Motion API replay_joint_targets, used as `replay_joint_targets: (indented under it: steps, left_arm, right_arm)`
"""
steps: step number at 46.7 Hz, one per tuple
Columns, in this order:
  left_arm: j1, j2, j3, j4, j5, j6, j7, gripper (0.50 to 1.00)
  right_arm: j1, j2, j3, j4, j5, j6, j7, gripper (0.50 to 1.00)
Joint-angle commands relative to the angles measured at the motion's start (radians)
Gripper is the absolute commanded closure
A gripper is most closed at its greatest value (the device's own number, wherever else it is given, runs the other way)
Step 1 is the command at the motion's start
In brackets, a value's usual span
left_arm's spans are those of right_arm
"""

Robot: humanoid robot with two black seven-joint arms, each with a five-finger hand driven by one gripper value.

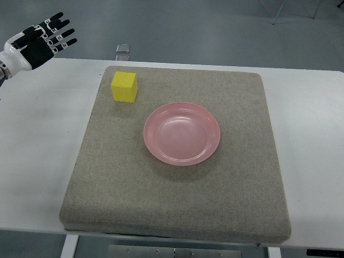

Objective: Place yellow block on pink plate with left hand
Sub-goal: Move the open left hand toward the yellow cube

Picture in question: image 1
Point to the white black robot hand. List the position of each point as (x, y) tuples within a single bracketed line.
[(35, 45)]

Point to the yellow block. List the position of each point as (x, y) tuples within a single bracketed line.
[(124, 87)]

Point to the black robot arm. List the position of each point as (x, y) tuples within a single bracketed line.
[(5, 73)]

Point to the lower metal floor plate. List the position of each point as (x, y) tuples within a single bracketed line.
[(122, 57)]

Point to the metal floor plate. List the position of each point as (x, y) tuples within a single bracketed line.
[(122, 57), (123, 48)]

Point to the upper metal floor plate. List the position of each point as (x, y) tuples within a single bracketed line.
[(123, 48)]

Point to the pink plate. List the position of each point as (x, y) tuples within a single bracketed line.
[(181, 134)]

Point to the black label plate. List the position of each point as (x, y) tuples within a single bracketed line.
[(325, 253)]

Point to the beige felt mat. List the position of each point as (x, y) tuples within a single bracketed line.
[(236, 195)]

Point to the left white table leg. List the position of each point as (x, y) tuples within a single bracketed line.
[(69, 246)]

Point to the white table leg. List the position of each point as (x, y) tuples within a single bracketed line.
[(69, 246), (274, 252)]

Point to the right white table leg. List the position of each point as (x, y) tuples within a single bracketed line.
[(274, 252)]

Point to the metal chair legs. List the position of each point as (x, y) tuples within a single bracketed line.
[(309, 10)]

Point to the grey metal base plate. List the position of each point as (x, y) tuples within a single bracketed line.
[(145, 251)]

